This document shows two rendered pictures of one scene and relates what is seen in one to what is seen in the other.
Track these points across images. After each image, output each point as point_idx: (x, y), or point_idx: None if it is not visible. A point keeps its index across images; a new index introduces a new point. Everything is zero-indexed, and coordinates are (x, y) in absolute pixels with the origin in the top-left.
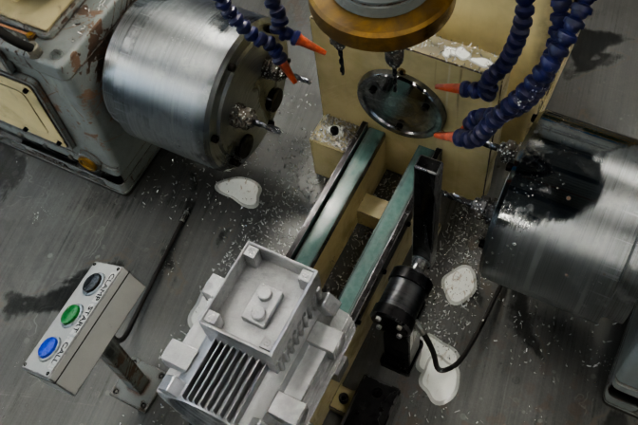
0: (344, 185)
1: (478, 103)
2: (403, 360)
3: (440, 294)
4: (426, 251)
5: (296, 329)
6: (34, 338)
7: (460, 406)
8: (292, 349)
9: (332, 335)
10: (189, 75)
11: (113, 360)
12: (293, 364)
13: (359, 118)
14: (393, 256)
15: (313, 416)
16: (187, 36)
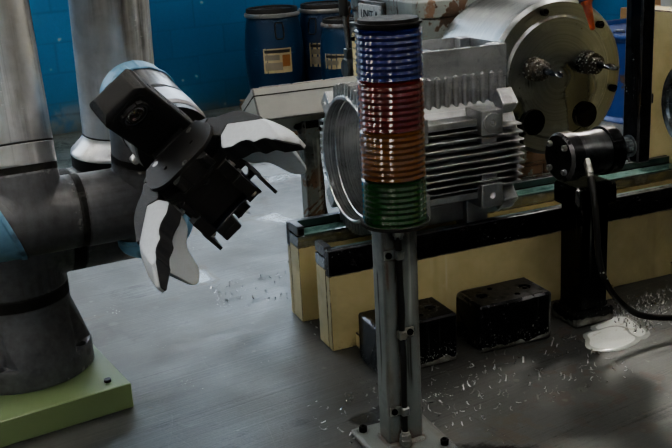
0: (610, 175)
1: None
2: (576, 291)
3: (665, 302)
4: (634, 119)
5: (460, 83)
6: (266, 230)
7: (617, 358)
8: (447, 98)
9: (491, 108)
10: (506, 11)
11: (308, 167)
12: (440, 114)
13: (662, 151)
14: (623, 222)
15: (443, 265)
16: None
